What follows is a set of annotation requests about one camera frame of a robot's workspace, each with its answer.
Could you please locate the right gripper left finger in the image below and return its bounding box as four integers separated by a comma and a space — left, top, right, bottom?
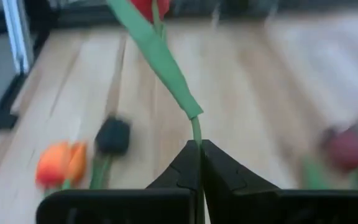
35, 139, 202, 224

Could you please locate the red artificial tulip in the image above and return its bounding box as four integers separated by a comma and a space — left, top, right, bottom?
106, 0, 206, 224

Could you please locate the black artificial tulip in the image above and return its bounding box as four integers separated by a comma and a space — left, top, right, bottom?
88, 116, 132, 190

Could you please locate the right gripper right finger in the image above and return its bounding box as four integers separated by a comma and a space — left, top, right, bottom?
201, 139, 358, 224

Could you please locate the maroon artificial tulip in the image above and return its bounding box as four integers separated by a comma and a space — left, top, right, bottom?
300, 126, 358, 190

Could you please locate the orange artificial tulip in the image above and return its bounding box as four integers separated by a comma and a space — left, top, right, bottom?
35, 140, 88, 198

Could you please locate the black aluminium table frame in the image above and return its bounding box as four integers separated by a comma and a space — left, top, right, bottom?
0, 6, 62, 162

